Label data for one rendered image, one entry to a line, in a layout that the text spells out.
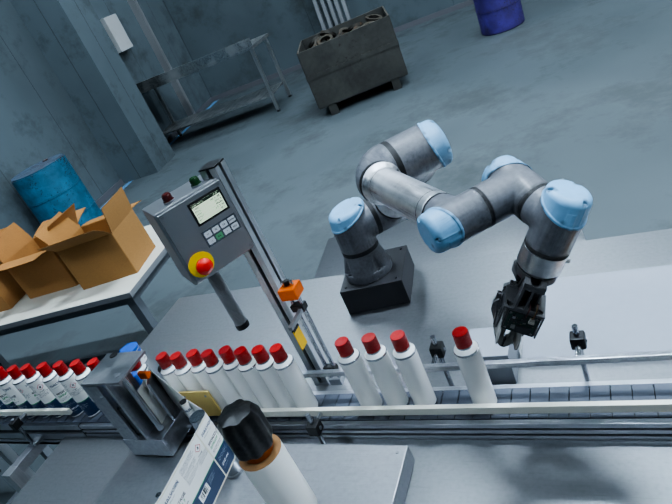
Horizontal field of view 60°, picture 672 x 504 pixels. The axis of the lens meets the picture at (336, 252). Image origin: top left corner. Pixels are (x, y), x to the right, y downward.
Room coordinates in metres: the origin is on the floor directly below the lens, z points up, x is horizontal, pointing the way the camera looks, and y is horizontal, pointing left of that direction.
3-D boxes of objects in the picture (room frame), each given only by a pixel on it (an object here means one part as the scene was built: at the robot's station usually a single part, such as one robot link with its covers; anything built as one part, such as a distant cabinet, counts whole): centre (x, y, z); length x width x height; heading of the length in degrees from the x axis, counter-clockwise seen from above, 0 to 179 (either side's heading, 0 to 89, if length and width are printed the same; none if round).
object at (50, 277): (3.14, 1.44, 0.97); 0.53 x 0.45 x 0.37; 159
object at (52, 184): (6.64, 2.59, 0.47); 0.65 x 0.62 x 0.94; 158
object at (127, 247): (2.95, 1.09, 0.97); 0.51 x 0.42 x 0.37; 163
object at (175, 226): (1.26, 0.26, 1.38); 0.17 x 0.10 x 0.19; 114
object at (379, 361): (1.02, 0.01, 0.98); 0.05 x 0.05 x 0.20
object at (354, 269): (1.57, -0.07, 0.97); 0.15 x 0.15 x 0.10
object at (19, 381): (1.65, 1.07, 0.98); 0.05 x 0.05 x 0.20
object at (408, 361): (0.98, -0.04, 0.98); 0.05 x 0.05 x 0.20
